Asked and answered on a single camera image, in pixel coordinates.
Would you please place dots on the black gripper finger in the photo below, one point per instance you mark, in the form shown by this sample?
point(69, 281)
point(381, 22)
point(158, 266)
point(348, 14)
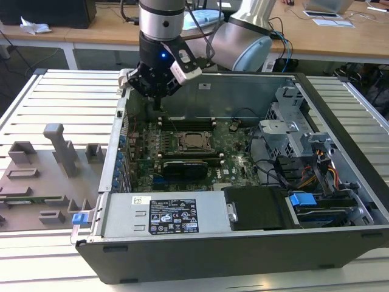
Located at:
point(174, 87)
point(135, 79)

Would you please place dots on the silver topped CPU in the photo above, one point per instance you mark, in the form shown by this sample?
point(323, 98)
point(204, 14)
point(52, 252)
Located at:
point(194, 140)

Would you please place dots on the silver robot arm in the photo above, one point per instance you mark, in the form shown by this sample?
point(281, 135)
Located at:
point(246, 45)

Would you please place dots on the blue slot retainer clip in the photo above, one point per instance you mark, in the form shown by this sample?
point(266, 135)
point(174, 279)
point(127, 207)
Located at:
point(122, 140)
point(115, 183)
point(116, 174)
point(118, 165)
point(120, 157)

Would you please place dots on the blue expansion slot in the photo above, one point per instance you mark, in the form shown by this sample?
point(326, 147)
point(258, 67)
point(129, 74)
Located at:
point(158, 182)

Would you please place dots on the wooden desk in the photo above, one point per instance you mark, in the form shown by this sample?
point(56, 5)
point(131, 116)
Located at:
point(30, 36)
point(106, 33)

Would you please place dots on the black graphics card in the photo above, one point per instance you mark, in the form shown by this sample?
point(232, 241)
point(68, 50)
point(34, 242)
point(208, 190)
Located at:
point(185, 170)

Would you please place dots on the green motherboard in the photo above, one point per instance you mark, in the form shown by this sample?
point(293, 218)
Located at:
point(237, 164)

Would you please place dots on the silver finned heatsink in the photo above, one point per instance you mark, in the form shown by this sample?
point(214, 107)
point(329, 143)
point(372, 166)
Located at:
point(222, 187)

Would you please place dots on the black box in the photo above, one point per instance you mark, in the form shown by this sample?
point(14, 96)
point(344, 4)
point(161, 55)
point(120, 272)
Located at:
point(45, 12)

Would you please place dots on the crumpled white paper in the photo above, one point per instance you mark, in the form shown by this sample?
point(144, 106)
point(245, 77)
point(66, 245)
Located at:
point(33, 28)

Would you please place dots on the metal drive cage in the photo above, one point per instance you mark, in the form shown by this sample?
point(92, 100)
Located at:
point(279, 134)

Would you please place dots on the silver power supply unit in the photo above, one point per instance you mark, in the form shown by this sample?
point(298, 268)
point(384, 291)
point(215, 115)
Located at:
point(121, 213)

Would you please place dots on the black plastic shroud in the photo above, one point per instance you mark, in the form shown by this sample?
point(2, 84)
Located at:
point(258, 207)

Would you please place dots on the grey parts rack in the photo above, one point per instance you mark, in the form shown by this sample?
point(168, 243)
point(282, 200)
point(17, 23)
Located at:
point(36, 188)

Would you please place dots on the blue case latch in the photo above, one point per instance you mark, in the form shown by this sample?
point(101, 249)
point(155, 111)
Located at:
point(78, 219)

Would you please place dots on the green RAM stick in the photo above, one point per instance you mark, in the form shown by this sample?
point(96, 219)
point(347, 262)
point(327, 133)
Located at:
point(36, 200)

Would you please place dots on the hard disk in blue carrier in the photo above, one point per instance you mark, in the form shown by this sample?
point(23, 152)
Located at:
point(302, 200)

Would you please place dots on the white paper sheet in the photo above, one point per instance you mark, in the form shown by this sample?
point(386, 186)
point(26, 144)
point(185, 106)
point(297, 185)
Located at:
point(334, 22)

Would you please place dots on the black open PC case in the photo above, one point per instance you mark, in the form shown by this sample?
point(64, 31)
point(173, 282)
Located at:
point(212, 258)

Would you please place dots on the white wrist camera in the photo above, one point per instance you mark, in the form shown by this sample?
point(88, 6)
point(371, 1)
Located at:
point(182, 74)

